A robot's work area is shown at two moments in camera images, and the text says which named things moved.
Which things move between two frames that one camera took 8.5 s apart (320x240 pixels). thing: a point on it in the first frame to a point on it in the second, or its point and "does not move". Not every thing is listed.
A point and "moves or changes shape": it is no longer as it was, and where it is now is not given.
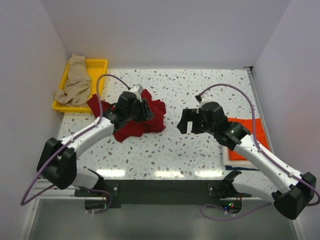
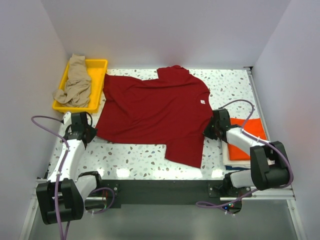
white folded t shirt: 227,162 does not move
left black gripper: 145,113 to 93,132
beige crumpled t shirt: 78,83 does not move
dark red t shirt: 124,131 moves or changes shape
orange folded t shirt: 248,123 does not move
